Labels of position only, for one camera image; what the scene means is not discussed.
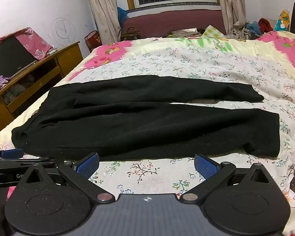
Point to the colourful cartoon bag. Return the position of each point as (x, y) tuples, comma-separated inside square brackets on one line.
[(282, 21)]

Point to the red cloth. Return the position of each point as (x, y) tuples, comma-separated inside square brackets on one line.
[(265, 24)]

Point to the green checkered cloth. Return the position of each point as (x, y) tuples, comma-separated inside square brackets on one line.
[(212, 32)]

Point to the black pants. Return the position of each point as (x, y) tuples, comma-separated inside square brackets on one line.
[(137, 127)]

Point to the brown handbag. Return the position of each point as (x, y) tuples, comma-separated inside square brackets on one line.
[(130, 35)]

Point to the patterned brown cloth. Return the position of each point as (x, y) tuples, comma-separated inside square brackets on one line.
[(186, 32)]

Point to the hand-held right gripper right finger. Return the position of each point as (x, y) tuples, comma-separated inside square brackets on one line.
[(206, 166)]

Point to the white marker pen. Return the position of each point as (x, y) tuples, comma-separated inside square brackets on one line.
[(52, 51)]

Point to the black television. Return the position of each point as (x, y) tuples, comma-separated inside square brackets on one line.
[(7, 59)]

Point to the blue clothes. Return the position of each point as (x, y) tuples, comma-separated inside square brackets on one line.
[(252, 27)]

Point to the beige curtain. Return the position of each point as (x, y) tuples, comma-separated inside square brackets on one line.
[(100, 9), (232, 5)]

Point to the blue plastic bag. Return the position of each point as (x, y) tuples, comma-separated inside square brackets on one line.
[(121, 14)]

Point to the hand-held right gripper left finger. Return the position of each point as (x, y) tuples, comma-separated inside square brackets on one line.
[(88, 166)]

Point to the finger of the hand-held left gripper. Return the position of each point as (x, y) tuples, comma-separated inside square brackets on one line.
[(11, 153), (14, 163)]

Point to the pink floral cloth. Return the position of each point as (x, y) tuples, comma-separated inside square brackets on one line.
[(32, 40)]

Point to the bundle of stored clothes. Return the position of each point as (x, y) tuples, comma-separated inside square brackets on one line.
[(17, 89)]

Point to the red bag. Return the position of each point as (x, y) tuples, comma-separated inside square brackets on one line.
[(92, 40)]

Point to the floral bedsheet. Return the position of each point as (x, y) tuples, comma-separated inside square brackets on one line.
[(186, 61)]

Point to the wooden cabinet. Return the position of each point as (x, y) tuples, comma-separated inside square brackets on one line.
[(66, 56)]

